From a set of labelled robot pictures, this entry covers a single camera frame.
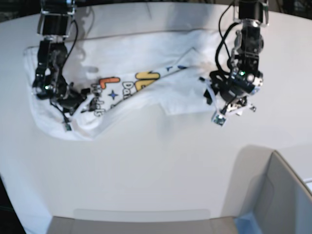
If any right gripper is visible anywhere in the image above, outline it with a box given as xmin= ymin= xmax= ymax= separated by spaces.
xmin=49 ymin=82 xmax=100 ymax=116

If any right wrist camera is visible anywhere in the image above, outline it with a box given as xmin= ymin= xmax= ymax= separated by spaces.
xmin=64 ymin=122 xmax=72 ymax=132

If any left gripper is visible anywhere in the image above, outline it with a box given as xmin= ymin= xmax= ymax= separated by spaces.
xmin=199 ymin=70 xmax=264 ymax=115

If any white printed t-shirt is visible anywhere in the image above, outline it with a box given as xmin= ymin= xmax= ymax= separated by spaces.
xmin=23 ymin=29 xmax=221 ymax=141

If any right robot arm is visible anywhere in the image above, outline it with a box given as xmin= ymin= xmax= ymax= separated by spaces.
xmin=32 ymin=0 xmax=91 ymax=122

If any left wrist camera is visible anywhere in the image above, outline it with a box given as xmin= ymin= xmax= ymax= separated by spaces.
xmin=211 ymin=112 xmax=227 ymax=127

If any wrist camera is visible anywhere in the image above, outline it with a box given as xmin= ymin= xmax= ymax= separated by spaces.
xmin=64 ymin=122 xmax=72 ymax=132
xmin=211 ymin=112 xmax=227 ymax=127

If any grey cardboard box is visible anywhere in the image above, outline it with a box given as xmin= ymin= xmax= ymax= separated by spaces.
xmin=222 ymin=144 xmax=312 ymax=234

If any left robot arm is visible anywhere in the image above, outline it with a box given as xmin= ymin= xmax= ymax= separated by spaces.
xmin=204 ymin=0 xmax=269 ymax=117

